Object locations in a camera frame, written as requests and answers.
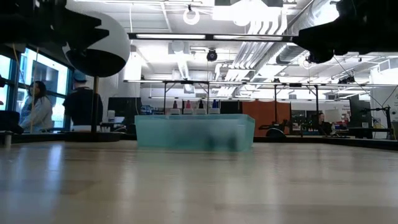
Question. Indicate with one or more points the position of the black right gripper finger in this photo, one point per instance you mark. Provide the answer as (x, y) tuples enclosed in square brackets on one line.
[(326, 31), (314, 42)]

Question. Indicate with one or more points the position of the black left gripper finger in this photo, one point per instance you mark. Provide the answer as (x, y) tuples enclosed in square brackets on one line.
[(81, 21), (84, 37)]

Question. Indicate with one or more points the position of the purple food coloring bottle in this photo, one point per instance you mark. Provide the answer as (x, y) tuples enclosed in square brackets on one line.
[(174, 107)]

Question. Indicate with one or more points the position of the blue food coloring bottle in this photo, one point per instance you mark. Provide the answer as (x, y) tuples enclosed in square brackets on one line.
[(214, 107)]

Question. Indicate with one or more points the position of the pink food coloring bottle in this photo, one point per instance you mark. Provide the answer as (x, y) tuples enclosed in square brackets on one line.
[(188, 107)]

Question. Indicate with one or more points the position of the black food coloring bottle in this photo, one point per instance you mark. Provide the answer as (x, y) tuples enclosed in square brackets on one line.
[(201, 107)]

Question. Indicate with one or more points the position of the white globe lamp black base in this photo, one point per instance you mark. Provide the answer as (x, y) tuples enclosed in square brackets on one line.
[(118, 37)]

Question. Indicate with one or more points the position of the large window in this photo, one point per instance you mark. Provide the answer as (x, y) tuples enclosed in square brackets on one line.
[(49, 77)]

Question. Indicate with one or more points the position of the person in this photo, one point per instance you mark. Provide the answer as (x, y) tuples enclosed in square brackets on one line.
[(82, 104), (38, 109), (322, 124)]

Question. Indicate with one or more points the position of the black monitor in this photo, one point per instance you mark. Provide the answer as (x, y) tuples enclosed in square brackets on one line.
[(124, 109)]

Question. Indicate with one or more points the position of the overhead LED light bar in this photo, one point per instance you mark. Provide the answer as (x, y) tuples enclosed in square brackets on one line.
[(171, 36)]

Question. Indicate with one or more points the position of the translucent green plastic tray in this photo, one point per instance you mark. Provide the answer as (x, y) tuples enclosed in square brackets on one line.
[(186, 133)]

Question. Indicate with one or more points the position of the silver ventilation duct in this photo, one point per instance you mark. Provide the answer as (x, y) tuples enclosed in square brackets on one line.
[(317, 12)]

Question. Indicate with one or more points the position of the black background rig frame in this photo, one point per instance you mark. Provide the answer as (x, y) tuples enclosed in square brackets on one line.
[(295, 84), (186, 82)]

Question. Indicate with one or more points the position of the orange partition wall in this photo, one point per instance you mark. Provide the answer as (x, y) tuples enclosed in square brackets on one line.
[(267, 112)]

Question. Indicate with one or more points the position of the black overhead camera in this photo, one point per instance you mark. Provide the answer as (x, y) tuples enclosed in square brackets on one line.
[(212, 56)]

